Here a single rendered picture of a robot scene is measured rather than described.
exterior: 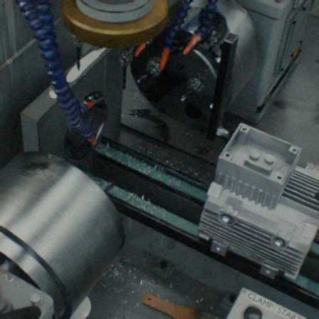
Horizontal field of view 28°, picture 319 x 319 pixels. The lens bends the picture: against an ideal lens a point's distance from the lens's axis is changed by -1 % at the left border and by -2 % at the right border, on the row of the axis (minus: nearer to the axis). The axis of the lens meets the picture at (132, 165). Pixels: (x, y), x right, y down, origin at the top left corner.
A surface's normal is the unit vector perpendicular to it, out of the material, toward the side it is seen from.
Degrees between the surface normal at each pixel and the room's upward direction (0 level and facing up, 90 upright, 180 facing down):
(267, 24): 90
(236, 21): 32
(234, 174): 90
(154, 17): 0
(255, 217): 0
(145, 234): 90
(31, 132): 90
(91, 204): 39
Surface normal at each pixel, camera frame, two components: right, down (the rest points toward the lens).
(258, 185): -0.49, 0.62
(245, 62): 0.82, 0.14
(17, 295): 0.05, -0.68
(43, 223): 0.35, -0.49
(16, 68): 0.86, 0.40
